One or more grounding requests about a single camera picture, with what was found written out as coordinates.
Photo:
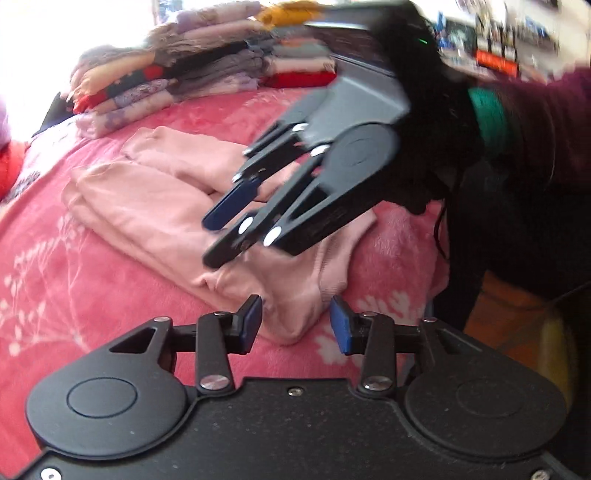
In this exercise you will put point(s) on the bookshelf with books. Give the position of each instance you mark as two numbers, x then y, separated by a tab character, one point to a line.
494	46

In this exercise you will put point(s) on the black cloth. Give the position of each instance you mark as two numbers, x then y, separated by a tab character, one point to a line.
53	117

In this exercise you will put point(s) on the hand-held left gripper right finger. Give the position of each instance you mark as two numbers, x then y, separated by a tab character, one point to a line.
340	325

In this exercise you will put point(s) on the person's right forearm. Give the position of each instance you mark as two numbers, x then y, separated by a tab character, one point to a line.
545	124

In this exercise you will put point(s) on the pink pants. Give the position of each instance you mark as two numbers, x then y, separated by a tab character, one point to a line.
152	217

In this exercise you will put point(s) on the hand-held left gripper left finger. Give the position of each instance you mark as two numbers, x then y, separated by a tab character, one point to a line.
251	323

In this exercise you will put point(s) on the person's right hand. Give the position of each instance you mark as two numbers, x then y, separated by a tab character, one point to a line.
438	120

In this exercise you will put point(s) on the pile of folded clothes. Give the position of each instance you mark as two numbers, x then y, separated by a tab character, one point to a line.
207	60

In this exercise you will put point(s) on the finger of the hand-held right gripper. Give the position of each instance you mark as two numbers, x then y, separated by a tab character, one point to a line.
314	217
231	205

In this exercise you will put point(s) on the person's dark clothing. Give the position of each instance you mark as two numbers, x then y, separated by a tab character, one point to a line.
508	230

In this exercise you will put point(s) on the red blanket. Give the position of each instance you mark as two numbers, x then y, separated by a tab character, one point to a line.
10	168

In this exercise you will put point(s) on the pink floral blanket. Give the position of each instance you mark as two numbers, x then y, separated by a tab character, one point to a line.
69	277

